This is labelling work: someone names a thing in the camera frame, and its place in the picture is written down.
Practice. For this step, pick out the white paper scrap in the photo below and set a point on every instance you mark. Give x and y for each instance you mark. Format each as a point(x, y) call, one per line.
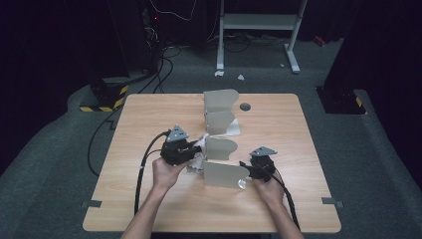
point(241, 77)
point(219, 73)

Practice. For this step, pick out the person's left hand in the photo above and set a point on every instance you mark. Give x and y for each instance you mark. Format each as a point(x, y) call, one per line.
point(167, 176)

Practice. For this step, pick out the dark equipment rack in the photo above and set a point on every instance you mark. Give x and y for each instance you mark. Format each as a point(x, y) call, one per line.
point(132, 36)

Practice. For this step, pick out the grey tape strip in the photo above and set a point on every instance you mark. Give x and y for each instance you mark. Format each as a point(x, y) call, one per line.
point(331, 201)
point(93, 203)

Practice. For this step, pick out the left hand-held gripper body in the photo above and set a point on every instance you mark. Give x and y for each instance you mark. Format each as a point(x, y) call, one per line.
point(174, 151)

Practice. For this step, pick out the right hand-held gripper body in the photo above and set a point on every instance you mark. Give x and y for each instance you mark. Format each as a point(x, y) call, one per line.
point(263, 166)

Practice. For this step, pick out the white metal stand frame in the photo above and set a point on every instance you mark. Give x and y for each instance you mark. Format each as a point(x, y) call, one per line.
point(258, 21)

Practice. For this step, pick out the red floor object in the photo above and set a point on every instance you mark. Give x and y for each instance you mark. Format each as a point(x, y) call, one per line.
point(319, 41)

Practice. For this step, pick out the person's right hand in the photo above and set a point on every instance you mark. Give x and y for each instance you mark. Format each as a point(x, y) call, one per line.
point(269, 192)

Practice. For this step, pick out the black yellow striped base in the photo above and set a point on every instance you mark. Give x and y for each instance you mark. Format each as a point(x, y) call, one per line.
point(109, 96)
point(341, 101)

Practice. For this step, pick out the white cloth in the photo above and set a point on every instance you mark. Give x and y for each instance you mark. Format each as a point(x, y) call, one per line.
point(199, 162)

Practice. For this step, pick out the expandable grey metal book stand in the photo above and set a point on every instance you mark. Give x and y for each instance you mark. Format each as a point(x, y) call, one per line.
point(220, 174)

